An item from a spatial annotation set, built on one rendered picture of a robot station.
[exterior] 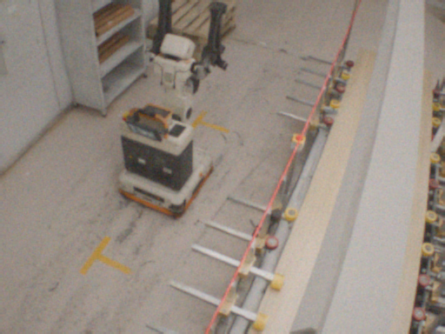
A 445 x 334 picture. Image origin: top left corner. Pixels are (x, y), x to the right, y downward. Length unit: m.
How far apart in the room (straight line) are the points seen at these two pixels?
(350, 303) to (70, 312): 2.90
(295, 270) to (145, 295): 1.32
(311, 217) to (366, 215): 2.02
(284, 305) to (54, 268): 1.96
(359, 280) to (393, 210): 0.12
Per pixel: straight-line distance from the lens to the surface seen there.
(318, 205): 2.62
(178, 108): 3.34
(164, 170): 3.27
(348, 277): 0.47
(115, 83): 4.89
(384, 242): 0.51
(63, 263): 3.47
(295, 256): 2.36
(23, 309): 3.37
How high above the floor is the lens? 2.85
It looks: 46 degrees down
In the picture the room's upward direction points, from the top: 5 degrees clockwise
